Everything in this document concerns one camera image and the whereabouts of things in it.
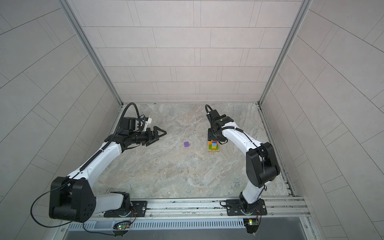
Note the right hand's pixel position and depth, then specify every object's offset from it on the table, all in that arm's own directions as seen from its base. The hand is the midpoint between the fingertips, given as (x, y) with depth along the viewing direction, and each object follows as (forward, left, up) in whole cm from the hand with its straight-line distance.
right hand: (212, 137), depth 89 cm
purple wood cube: (+1, +16, -7) cm, 18 cm away
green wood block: (-4, +1, -4) cm, 5 cm away
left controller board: (-39, +44, -4) cm, 59 cm away
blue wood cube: (-4, -1, -1) cm, 4 cm away
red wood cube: (-5, 0, +4) cm, 6 cm away
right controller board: (-42, -14, -9) cm, 45 cm away
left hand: (-2, +26, +11) cm, 28 cm away
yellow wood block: (-4, 0, -3) cm, 6 cm away
